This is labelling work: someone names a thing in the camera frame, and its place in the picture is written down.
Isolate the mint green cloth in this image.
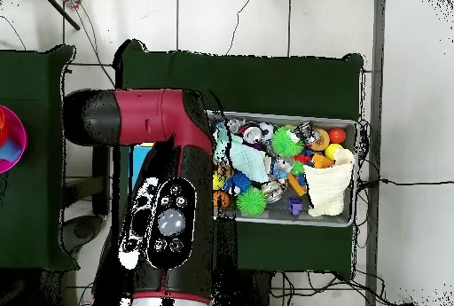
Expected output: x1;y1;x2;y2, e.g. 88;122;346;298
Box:
212;128;271;184

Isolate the black and white soccer ball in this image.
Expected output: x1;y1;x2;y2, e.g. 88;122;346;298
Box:
257;122;275;142

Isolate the large green spiky eyed ball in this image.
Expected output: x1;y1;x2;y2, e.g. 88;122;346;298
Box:
270;125;305;158

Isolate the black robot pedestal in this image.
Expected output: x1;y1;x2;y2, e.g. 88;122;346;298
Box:
244;270;274;306

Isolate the smooth yellow ball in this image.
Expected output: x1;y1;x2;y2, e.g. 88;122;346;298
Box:
212;170;226;192

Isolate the black rod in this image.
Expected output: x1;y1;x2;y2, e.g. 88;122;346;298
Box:
36;0;82;31

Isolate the dark green side tablecloth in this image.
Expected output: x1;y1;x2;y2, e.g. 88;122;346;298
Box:
0;44;80;272

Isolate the shallow mesh bin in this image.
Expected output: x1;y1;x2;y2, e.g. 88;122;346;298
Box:
207;110;359;229

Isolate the pink bowl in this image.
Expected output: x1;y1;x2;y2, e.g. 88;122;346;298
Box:
0;104;29;175

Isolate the wooden box with three holes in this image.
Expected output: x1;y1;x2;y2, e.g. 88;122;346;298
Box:
131;142;154;193

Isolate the thin black floor cable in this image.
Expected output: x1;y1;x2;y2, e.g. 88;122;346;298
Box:
361;177;454;188

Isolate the orange basketball toy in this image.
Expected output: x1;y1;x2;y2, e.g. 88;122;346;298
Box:
212;191;231;211

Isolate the blue spiky ball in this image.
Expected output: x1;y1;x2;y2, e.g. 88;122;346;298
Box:
223;169;252;196

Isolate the cream knitted cloth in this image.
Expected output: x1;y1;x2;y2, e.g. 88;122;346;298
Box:
303;147;356;217

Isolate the small green spiky ball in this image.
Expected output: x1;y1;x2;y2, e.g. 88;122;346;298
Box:
235;186;269;216

